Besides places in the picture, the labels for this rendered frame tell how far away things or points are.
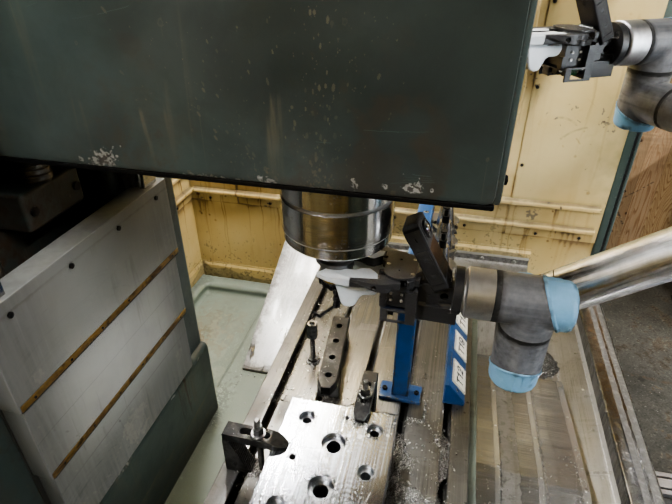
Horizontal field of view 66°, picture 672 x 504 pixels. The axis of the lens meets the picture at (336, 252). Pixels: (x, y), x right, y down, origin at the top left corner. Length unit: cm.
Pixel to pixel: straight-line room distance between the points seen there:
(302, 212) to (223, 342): 132
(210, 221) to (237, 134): 154
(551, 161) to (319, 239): 120
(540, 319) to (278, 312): 121
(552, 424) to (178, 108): 127
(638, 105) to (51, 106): 95
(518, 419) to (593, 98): 94
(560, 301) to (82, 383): 79
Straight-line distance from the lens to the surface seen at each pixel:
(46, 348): 92
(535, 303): 75
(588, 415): 170
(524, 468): 140
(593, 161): 179
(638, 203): 369
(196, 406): 152
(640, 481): 143
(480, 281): 74
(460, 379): 130
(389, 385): 130
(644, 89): 112
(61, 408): 100
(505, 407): 155
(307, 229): 67
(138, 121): 65
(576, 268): 89
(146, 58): 62
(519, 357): 80
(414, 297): 74
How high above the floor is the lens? 184
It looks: 32 degrees down
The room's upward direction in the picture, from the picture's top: straight up
